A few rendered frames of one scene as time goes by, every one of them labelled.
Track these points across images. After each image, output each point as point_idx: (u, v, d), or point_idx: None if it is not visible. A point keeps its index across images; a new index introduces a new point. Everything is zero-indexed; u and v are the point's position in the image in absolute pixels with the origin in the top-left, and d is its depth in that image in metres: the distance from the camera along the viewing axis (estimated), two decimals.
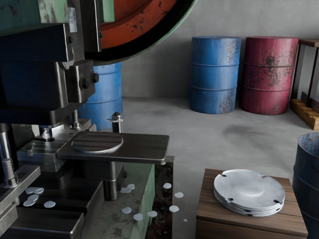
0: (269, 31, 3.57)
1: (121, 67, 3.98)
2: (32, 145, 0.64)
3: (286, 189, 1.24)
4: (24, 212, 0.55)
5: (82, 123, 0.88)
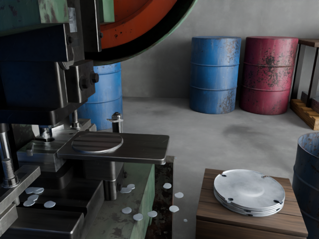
0: (269, 31, 3.57)
1: (121, 67, 3.98)
2: (32, 145, 0.64)
3: (286, 189, 1.24)
4: (24, 212, 0.55)
5: (82, 123, 0.88)
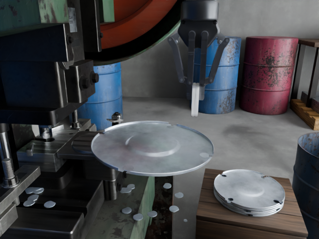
0: (269, 31, 3.57)
1: (121, 67, 3.98)
2: (32, 145, 0.64)
3: (286, 189, 1.24)
4: (24, 212, 0.55)
5: (82, 123, 0.88)
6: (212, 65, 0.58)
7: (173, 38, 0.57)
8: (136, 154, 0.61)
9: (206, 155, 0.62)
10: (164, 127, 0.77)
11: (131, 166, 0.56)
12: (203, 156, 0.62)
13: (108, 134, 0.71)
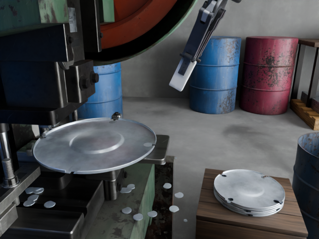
0: (269, 31, 3.57)
1: (121, 67, 3.98)
2: (32, 145, 0.64)
3: (286, 189, 1.24)
4: (24, 212, 0.55)
5: None
6: None
7: (210, 13, 0.48)
8: (81, 153, 0.62)
9: (149, 144, 0.66)
10: (107, 123, 0.79)
11: (78, 166, 0.57)
12: (146, 145, 0.65)
13: (50, 137, 0.70)
